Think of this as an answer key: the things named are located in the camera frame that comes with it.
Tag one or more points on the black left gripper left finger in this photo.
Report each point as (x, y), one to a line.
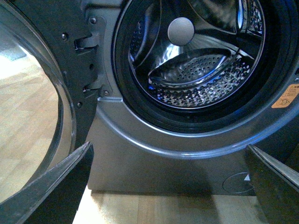
(54, 197)

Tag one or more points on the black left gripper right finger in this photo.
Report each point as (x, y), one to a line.
(276, 184)

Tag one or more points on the grey front-load washing machine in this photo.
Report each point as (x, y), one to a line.
(185, 86)

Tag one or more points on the washing machine round door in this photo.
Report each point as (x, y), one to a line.
(46, 106)

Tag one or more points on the orange warning sticker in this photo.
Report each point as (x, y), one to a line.
(287, 97)

